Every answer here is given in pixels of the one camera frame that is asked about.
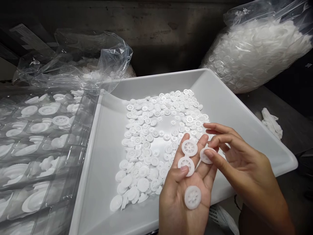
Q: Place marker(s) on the person's right hand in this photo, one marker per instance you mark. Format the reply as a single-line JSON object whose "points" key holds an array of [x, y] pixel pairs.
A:
{"points": [[244, 166]]}

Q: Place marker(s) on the person's left hand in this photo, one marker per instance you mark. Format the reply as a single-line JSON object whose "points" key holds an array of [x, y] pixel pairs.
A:
{"points": [[178, 210]]}

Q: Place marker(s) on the white plastic spoked gear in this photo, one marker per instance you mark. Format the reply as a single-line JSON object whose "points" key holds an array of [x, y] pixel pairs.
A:
{"points": [[190, 147], [193, 197], [205, 158], [187, 164]]}

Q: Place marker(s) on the printed white plastic bag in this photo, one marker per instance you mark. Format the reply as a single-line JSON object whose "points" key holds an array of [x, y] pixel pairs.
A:
{"points": [[226, 221]]}

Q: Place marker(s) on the crumpled white cloth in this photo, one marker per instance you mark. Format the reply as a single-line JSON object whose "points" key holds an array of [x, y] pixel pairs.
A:
{"points": [[272, 122]]}

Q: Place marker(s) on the pile of small white gears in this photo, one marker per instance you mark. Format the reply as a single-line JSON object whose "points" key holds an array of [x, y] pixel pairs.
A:
{"points": [[144, 147]]}

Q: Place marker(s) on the large white plastic bin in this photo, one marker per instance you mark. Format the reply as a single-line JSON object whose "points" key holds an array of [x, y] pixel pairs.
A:
{"points": [[102, 171]]}

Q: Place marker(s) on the clear bag full of gears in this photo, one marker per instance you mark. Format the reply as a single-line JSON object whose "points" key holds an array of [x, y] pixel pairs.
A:
{"points": [[254, 51]]}

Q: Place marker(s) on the clear compartment tray with gears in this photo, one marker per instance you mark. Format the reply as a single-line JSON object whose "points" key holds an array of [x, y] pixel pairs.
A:
{"points": [[41, 147]]}

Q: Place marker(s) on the crumpled clear plastic bag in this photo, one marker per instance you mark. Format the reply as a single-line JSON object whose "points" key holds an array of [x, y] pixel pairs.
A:
{"points": [[80, 61]]}

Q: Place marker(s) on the grey metal bars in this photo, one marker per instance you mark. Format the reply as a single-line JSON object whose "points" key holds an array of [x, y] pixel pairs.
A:
{"points": [[27, 41]]}

